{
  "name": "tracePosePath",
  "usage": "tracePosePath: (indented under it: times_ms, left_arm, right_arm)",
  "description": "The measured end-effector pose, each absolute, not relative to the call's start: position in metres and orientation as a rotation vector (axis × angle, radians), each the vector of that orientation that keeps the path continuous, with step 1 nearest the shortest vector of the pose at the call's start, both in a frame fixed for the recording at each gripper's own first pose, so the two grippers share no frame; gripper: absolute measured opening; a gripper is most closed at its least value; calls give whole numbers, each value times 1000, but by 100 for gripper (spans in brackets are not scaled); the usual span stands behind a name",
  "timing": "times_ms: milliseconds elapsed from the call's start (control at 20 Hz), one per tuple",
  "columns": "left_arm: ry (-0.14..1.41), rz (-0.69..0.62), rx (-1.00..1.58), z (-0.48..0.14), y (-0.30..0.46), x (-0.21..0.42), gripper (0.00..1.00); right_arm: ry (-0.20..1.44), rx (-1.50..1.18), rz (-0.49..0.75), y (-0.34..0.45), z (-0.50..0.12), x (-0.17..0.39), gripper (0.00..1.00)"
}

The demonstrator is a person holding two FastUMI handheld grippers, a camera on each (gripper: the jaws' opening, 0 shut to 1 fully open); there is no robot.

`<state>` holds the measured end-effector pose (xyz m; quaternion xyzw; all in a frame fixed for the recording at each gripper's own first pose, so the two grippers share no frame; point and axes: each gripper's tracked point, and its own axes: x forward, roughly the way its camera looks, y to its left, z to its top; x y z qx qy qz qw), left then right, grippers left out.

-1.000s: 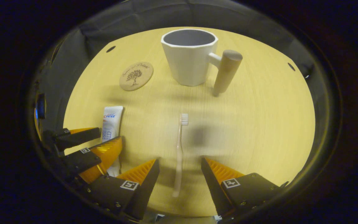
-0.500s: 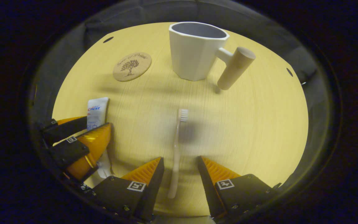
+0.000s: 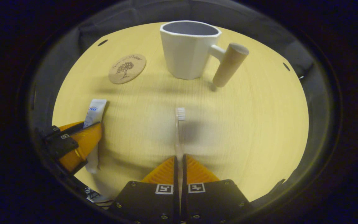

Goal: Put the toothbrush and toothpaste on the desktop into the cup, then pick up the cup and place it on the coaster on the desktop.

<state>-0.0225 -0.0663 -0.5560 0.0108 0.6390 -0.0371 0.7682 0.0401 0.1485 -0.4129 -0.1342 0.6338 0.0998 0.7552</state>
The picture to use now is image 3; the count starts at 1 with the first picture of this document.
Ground round cork coaster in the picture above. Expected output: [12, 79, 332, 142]
[108, 54, 147, 84]

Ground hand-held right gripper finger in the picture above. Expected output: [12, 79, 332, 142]
[181, 154, 254, 224]
[109, 156, 180, 224]

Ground white toothpaste tube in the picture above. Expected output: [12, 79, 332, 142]
[84, 99, 107, 174]

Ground white cup with wooden handle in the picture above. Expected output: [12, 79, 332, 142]
[160, 20, 249, 88]

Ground pale toothbrush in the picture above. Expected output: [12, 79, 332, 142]
[175, 107, 186, 162]

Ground light wooden desktop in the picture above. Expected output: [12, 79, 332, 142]
[52, 21, 309, 203]

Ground black backdrop cloth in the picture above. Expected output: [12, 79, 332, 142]
[28, 0, 333, 187]

